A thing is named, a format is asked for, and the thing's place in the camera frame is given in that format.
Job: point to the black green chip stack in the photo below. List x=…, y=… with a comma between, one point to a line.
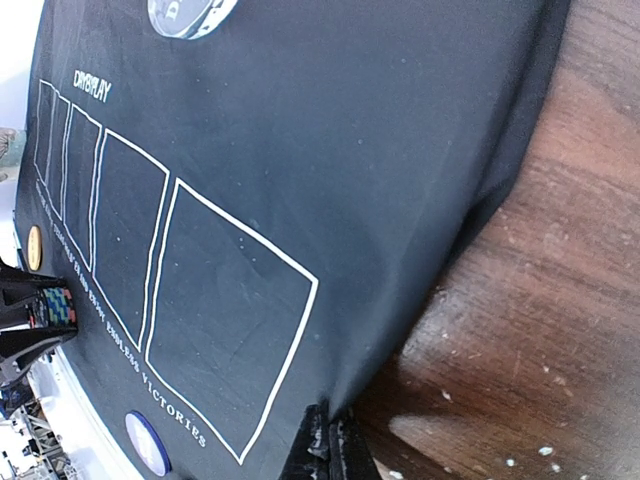
x=53, y=307

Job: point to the orange big blind button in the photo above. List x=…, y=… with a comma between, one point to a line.
x=35, y=248

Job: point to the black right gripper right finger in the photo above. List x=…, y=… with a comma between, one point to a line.
x=325, y=449

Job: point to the beige ceramic mug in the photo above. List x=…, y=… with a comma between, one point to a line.
x=7, y=137

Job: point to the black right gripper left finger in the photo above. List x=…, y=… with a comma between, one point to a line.
x=22, y=345

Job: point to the black poker mat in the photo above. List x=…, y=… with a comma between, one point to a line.
x=250, y=222

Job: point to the clear acrylic dealer button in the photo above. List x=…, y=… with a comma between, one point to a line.
x=188, y=19

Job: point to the purple small blind button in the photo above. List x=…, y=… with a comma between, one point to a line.
x=147, y=443

